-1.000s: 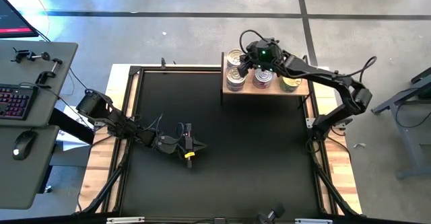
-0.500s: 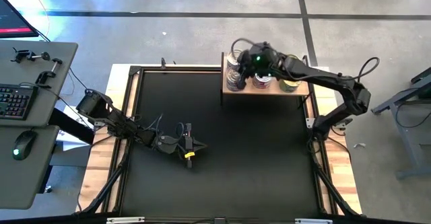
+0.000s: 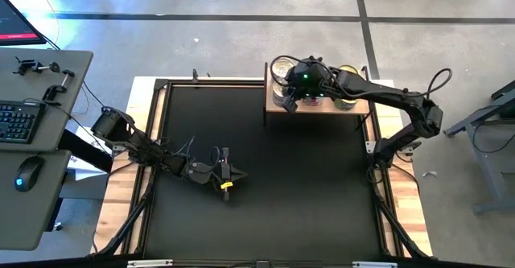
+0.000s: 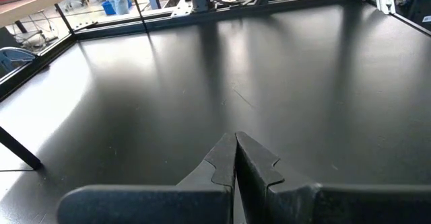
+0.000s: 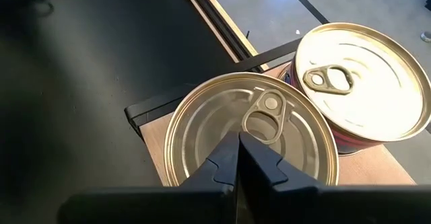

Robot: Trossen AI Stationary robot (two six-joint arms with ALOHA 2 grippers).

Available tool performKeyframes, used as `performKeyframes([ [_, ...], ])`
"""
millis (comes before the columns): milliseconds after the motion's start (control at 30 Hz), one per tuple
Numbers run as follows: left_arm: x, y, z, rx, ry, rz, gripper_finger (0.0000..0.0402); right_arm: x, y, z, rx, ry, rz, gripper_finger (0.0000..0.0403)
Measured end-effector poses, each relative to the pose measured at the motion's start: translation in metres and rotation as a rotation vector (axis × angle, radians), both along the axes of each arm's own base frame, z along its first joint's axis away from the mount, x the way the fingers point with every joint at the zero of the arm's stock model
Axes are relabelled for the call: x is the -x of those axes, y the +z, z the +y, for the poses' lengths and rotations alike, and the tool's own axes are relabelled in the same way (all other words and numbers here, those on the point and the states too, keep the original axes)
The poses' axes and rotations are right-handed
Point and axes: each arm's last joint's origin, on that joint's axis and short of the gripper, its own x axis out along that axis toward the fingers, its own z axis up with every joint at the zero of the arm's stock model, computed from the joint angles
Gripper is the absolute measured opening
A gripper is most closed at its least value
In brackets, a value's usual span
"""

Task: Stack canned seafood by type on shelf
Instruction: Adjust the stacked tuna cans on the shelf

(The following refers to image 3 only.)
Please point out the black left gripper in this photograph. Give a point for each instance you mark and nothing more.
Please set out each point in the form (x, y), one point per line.
(225, 167)

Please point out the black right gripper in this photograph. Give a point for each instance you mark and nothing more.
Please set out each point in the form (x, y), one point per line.
(289, 105)

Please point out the white-lid blue-label seafood can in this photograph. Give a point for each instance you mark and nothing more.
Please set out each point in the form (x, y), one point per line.
(278, 95)

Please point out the silver-lid red-label seafood can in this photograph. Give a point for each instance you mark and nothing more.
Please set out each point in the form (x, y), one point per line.
(313, 101)

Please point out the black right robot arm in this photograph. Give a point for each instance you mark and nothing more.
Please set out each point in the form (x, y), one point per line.
(382, 95)

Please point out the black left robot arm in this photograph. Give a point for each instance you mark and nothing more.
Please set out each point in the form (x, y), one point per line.
(141, 147)

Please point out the wooden shelf with black legs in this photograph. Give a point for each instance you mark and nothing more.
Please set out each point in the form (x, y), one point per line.
(364, 109)

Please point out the black table mat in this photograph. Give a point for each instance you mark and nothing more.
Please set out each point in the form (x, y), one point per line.
(281, 179)

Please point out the white paper sheet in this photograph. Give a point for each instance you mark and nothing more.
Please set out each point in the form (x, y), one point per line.
(86, 171)

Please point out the black desk leg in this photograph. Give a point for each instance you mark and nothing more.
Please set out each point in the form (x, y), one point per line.
(84, 149)

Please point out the black desk clamp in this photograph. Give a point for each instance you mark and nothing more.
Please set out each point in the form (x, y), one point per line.
(26, 66)
(51, 93)

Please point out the grey metal stand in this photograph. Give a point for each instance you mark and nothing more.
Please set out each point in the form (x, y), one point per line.
(489, 167)

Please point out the black computer mouse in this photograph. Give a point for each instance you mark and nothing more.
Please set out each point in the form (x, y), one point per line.
(28, 173)

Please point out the black backlit keyboard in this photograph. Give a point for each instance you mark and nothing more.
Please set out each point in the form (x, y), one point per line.
(18, 123)

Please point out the grey desk panel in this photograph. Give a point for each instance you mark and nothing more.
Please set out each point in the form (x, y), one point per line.
(24, 87)

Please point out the black computer monitor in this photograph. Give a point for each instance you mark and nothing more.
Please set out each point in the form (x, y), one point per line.
(16, 26)

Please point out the black aluminium table frame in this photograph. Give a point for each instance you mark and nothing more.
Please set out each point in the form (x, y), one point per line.
(217, 82)

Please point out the black frame clip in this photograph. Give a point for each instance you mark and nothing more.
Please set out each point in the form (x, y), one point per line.
(195, 75)

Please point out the silver metal bracket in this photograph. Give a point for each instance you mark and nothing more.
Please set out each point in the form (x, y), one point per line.
(374, 265)
(149, 263)

